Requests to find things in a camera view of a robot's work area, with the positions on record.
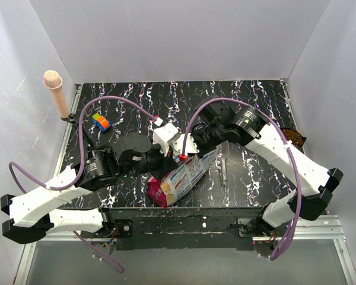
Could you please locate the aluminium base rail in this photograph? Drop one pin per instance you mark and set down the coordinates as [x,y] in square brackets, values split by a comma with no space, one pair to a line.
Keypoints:
[201,251]

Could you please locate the colourful cube toy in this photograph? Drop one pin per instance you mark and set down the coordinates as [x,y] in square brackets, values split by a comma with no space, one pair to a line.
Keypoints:
[101,122]

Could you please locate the pink pet food bag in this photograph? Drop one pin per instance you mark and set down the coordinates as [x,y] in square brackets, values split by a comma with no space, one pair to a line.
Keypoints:
[180,181]

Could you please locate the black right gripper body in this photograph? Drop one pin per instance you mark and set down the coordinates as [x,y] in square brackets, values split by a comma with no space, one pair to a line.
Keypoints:
[208,138]

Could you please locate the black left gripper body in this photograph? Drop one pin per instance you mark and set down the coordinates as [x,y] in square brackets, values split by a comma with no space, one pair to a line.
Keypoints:
[156,162]

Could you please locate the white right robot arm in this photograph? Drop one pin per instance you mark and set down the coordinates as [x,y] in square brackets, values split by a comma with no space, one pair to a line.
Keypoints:
[251,129]

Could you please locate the pink microphone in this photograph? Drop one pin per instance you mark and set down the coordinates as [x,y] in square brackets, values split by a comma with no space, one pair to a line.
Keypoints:
[53,82]

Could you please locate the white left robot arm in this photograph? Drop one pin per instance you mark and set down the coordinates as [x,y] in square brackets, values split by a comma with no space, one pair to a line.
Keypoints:
[38,213]

